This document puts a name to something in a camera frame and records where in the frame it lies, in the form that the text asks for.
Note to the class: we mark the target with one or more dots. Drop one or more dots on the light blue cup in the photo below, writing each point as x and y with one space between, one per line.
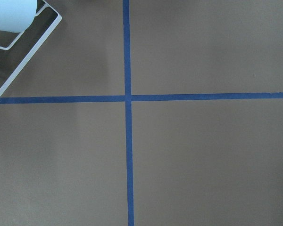
17 15

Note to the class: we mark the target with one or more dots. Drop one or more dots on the white wire cup rack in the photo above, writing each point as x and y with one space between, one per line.
16 49

